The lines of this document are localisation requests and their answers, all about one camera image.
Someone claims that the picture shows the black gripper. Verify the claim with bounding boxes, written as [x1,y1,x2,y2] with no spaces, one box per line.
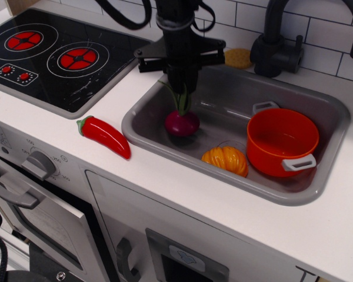
[134,28,226,94]

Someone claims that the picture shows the purple toy beet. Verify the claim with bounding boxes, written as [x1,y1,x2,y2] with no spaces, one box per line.
[159,80,200,137]

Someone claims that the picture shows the grey toy sink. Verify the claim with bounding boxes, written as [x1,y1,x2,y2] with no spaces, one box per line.
[122,65,350,206]

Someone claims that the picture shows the orange toy pot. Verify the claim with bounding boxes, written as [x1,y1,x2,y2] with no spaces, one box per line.
[247,101,319,177]

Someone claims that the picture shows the yellow round cracker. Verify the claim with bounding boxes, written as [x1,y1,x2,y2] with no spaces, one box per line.
[225,48,252,69]

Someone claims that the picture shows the black toy faucet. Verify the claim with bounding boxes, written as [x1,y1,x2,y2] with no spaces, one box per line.
[250,0,353,78]

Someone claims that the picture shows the orange toy pumpkin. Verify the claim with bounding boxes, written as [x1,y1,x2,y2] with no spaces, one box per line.
[201,146,249,177]

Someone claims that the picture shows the red toy chili pepper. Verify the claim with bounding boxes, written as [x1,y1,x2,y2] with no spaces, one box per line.
[76,116,131,160]

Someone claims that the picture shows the black toy stovetop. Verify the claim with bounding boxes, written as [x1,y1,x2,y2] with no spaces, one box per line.
[0,9,148,119]

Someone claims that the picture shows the grey oven knob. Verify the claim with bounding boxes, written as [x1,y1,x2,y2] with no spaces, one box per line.
[21,151,56,180]

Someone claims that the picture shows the grey dishwasher panel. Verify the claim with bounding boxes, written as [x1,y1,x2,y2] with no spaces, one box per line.
[145,229,229,282]

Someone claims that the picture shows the white toy oven door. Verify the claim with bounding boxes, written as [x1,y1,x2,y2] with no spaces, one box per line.
[0,159,111,281]

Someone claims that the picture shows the thin black wires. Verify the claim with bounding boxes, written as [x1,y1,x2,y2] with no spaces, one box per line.
[191,0,216,32]

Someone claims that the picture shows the black braided cable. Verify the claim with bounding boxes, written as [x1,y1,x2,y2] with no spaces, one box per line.
[95,0,152,31]

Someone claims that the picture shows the grey cabinet door handle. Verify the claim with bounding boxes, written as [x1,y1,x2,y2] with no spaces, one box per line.
[116,237,141,282]

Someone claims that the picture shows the grey oven door handle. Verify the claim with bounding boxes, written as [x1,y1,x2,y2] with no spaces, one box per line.
[0,163,41,210]

